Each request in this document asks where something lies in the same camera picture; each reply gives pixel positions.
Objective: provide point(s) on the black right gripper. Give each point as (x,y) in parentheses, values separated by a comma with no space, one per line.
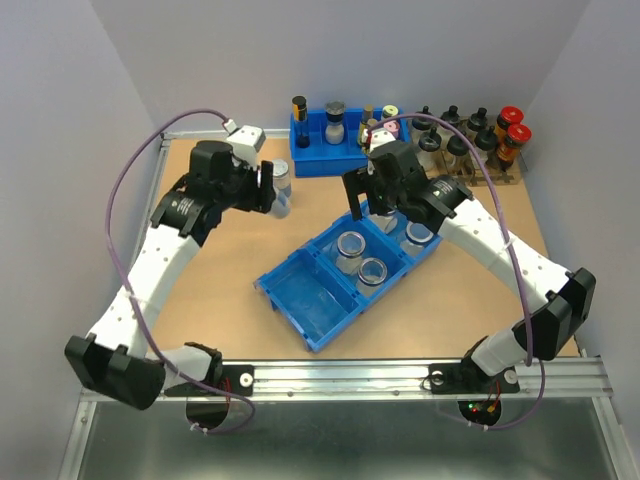
(358,185)

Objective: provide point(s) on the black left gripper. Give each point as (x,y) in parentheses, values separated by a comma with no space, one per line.
(260,197)

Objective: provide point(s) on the foil lid jar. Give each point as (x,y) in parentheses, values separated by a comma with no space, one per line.
(281,206)

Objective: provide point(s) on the round glass jar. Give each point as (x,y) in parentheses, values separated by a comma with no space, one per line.
(371,276)
(350,248)
(416,238)
(386,222)

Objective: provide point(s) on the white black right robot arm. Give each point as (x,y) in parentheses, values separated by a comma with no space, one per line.
(557,300)

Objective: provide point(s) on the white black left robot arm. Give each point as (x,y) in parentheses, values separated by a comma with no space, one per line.
(117,357)

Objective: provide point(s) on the blue rectangular divided tray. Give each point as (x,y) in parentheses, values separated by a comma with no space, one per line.
(320,158)

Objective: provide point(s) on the pink lid small jar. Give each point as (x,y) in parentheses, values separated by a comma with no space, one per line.
(393,128)

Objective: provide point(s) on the black cap shaker front left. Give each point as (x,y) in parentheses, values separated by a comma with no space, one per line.
(428,148)

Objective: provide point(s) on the black cap shaker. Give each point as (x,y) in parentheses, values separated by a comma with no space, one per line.
(485,143)
(428,148)
(420,125)
(477,121)
(450,116)
(455,154)

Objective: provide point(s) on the yellow label sauce bottle rear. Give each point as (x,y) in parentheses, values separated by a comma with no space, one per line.
(366,116)

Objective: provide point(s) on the black cap shaker rear left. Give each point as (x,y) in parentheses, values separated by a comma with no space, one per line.
(420,125)

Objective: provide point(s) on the yellow lid small jar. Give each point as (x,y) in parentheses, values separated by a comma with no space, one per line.
(389,112)

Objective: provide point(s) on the clear acrylic bottle rack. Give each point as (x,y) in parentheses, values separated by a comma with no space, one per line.
(469,175)

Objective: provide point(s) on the black cap salt grinder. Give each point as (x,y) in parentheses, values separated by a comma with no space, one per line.
(334,131)

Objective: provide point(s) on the gold black spray bottle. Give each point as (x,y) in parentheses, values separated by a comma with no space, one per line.
(300,117)

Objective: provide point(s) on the black cap shaker front middle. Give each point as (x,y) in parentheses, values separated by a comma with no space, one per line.
(455,154)

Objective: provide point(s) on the blue three-compartment bin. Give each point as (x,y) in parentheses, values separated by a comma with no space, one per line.
(320,302)

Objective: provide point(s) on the black cap shaker rear middle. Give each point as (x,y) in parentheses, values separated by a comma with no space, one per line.
(450,116)

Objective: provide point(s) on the black cap shaker front right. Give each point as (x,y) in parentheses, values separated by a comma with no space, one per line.
(485,143)

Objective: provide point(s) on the black cap shaker rear right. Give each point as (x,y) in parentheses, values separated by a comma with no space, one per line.
(477,121)

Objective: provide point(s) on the red lid jar front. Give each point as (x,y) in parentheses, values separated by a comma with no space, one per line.
(516,137)

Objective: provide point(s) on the red lid jar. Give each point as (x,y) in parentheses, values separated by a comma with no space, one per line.
(508,116)
(516,137)

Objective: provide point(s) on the red lid jar rear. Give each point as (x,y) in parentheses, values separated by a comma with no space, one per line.
(508,116)

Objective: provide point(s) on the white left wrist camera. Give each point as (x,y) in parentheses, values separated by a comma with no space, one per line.
(246,142)

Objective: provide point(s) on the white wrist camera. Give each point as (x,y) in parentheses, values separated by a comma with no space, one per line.
(246,142)
(378,138)

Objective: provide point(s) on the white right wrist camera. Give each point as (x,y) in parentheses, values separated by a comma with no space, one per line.
(378,138)

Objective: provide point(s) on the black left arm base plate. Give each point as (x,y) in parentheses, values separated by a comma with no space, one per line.
(234,378)

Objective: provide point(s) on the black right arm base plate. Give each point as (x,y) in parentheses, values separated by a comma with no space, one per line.
(463,377)

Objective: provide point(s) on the aluminium front rail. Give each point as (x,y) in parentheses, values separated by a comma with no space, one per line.
(408,379)

